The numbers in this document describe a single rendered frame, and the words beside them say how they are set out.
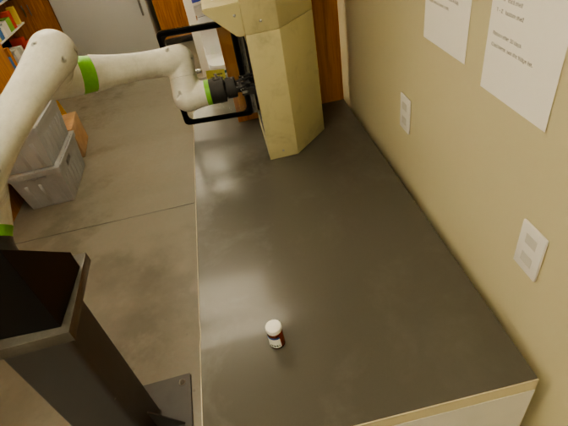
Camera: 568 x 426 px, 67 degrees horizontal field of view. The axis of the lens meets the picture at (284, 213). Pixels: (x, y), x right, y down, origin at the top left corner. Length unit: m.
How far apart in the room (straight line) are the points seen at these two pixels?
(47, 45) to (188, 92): 0.50
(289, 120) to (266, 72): 0.20
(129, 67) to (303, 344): 1.04
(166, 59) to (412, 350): 1.21
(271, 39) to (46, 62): 0.66
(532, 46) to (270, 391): 0.84
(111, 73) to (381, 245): 1.01
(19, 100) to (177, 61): 0.57
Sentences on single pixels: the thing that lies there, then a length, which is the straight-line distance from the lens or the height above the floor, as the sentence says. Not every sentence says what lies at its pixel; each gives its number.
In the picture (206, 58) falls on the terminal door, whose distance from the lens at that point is 1.84.
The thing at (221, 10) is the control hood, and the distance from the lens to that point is 1.46.
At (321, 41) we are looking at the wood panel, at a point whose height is 1.21.
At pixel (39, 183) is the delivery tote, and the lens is 3.73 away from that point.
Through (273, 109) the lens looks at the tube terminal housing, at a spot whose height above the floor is 1.14.
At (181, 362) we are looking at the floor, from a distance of 2.31.
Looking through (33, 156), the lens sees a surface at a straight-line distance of 3.62.
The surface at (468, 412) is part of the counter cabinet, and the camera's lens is 1.08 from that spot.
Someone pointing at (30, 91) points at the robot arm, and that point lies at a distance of 1.31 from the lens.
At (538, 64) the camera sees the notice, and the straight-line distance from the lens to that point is 0.86.
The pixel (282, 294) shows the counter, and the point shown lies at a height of 0.94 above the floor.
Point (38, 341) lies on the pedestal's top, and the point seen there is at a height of 0.93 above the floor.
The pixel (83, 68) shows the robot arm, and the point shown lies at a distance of 1.54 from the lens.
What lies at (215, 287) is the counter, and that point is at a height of 0.94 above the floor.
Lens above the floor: 1.83
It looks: 39 degrees down
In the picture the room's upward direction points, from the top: 11 degrees counter-clockwise
